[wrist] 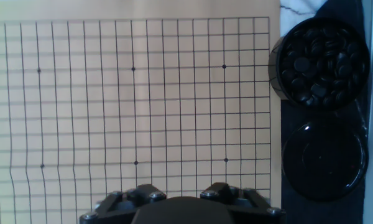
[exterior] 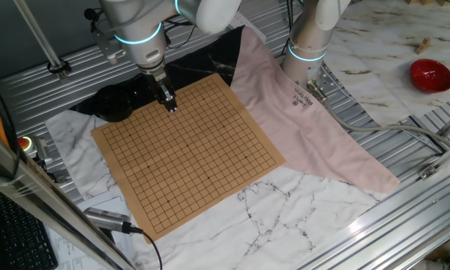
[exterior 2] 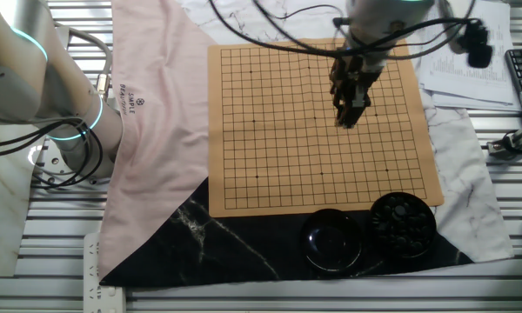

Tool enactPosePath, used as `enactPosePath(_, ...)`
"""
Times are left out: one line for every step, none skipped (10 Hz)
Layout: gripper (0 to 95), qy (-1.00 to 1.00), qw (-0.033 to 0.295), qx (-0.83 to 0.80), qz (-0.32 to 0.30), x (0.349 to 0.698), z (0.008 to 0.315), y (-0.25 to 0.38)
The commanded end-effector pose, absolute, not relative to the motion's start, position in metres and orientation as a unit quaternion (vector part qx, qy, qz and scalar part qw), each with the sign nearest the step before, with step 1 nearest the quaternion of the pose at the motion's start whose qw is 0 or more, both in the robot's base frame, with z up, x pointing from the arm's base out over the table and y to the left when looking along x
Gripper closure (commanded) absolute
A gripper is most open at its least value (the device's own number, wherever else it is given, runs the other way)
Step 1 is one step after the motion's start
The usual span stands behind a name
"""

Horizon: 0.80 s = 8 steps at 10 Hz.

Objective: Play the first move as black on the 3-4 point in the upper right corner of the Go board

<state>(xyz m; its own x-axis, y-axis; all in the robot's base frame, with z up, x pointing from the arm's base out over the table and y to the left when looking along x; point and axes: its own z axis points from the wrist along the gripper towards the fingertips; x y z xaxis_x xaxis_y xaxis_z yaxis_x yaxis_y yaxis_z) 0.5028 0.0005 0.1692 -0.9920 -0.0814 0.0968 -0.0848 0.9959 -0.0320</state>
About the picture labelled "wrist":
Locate black marble cloth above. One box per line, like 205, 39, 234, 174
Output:
279, 0, 372, 224

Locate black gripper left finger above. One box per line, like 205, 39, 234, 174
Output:
79, 184, 167, 224

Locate black round bowl lid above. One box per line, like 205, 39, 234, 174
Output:
281, 118, 369, 203

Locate black round stone bowl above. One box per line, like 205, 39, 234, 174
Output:
268, 17, 371, 111

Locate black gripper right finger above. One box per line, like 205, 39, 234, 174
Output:
200, 182, 287, 224

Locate tan go board mat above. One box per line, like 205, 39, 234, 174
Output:
0, 0, 282, 224

